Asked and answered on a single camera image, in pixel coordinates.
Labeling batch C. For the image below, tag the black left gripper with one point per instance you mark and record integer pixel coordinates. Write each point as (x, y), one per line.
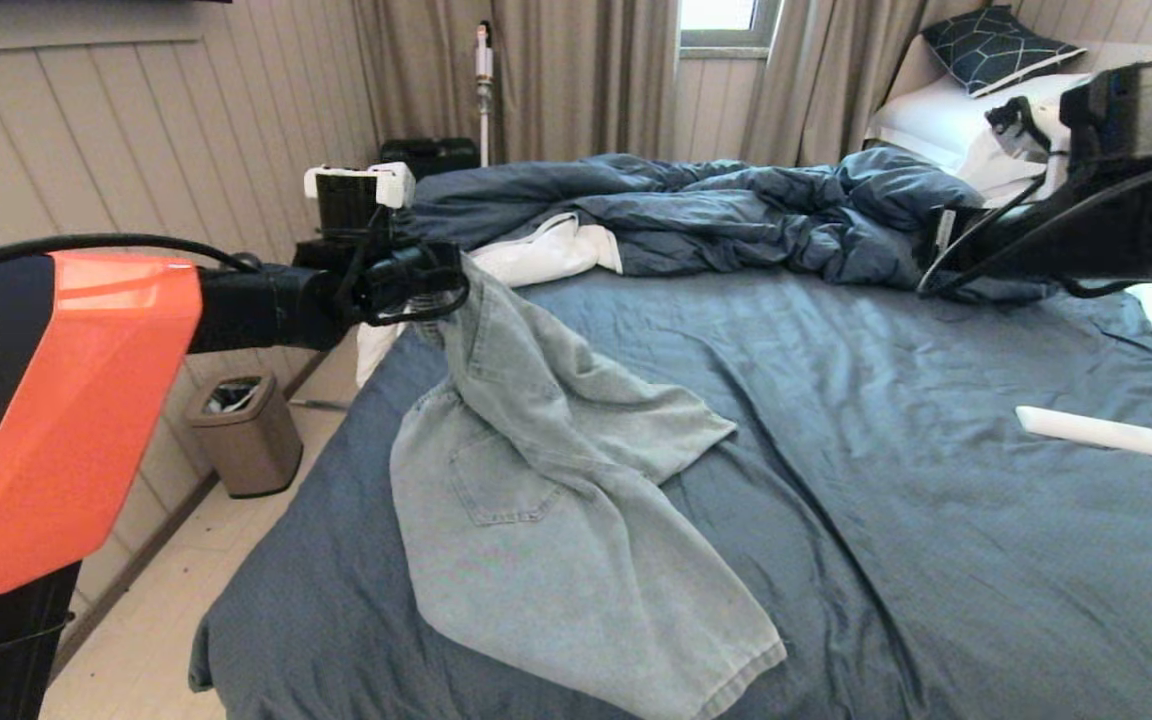
(406, 280)

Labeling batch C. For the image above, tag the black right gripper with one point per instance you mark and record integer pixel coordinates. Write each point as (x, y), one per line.
(996, 240)

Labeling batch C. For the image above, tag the light blue denim shorts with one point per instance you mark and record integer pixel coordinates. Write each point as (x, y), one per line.
(556, 480)

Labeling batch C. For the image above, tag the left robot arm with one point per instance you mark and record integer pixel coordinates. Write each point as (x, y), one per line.
(86, 400)

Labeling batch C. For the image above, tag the black hard suitcase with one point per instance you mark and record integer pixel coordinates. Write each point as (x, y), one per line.
(431, 155)

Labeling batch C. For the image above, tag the large white pillow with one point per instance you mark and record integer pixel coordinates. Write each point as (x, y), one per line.
(936, 120)

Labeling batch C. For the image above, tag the dark geometric patterned cushion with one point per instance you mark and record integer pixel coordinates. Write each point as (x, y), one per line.
(996, 45)

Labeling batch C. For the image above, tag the white remote control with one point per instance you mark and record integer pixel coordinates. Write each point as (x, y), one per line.
(1086, 430)

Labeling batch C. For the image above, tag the beige bed headboard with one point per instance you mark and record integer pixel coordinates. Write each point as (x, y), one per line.
(1116, 50)

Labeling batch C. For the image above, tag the beige trash bin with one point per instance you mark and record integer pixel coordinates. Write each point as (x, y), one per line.
(246, 440)

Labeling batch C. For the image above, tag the white stick vacuum cleaner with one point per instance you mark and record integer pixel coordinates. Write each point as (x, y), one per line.
(482, 60)

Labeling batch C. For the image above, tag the bed with blue sheet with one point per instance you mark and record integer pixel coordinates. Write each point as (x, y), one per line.
(886, 450)

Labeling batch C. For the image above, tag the narrow beige curtain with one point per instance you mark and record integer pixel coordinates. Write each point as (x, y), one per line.
(816, 80)

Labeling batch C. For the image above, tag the dark blue white-lined duvet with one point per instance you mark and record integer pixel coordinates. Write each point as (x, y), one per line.
(736, 210)

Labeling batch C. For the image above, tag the wide beige curtain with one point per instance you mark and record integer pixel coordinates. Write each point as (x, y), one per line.
(576, 80)

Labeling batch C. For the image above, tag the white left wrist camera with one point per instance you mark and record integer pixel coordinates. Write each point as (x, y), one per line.
(398, 185)

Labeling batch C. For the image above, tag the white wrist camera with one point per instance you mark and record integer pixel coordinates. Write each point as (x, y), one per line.
(398, 185)
(1036, 130)

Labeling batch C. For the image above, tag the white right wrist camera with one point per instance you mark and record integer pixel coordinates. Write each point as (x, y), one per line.
(1036, 130)

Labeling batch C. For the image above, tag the window with grey frame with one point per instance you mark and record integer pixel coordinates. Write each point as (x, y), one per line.
(726, 15)

